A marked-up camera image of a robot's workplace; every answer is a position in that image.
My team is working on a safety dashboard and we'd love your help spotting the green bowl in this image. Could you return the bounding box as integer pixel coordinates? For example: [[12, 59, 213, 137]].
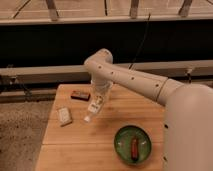
[[114, 125, 152, 165]]

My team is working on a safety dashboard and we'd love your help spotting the translucent plastic cup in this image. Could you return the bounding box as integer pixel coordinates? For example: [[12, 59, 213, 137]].
[[104, 87, 112, 101]]

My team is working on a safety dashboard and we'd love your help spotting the dark brown rectangular block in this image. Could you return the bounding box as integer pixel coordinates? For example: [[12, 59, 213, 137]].
[[71, 91, 90, 101]]

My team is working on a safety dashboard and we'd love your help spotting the white plastic bottle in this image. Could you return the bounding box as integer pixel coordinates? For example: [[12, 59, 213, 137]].
[[84, 88, 109, 123]]

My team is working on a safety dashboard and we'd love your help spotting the brown sausage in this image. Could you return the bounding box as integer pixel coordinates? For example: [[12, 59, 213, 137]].
[[131, 137, 139, 161]]

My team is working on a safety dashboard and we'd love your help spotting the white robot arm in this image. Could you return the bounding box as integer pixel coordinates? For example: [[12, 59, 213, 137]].
[[84, 49, 213, 171]]

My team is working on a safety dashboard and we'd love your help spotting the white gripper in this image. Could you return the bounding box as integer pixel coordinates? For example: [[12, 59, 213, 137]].
[[91, 80, 112, 95]]

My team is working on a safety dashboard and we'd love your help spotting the small white box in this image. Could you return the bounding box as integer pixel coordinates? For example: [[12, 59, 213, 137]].
[[58, 107, 72, 126]]

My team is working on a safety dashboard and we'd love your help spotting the black hanging cable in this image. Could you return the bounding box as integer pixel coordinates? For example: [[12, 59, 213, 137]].
[[128, 12, 152, 70]]

